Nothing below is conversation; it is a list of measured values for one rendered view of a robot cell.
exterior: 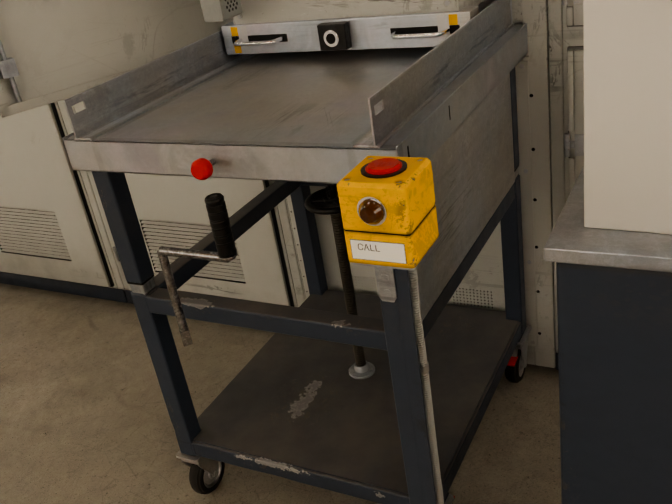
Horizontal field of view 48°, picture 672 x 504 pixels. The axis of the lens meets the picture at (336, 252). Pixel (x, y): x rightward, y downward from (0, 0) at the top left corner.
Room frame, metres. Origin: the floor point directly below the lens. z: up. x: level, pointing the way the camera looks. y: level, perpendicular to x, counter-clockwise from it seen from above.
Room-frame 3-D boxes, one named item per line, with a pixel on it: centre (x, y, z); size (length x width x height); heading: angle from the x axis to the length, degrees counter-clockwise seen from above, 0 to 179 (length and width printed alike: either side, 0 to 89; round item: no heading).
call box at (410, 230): (0.76, -0.06, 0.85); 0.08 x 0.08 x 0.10; 59
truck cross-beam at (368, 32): (1.53, -0.09, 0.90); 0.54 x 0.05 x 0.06; 59
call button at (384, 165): (0.76, -0.07, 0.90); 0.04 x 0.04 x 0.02
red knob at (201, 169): (1.10, 0.17, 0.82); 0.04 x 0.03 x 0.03; 149
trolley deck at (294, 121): (1.41, -0.01, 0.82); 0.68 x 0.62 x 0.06; 149
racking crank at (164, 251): (1.14, 0.23, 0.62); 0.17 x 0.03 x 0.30; 59
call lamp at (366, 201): (0.72, -0.04, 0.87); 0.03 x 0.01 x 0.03; 59
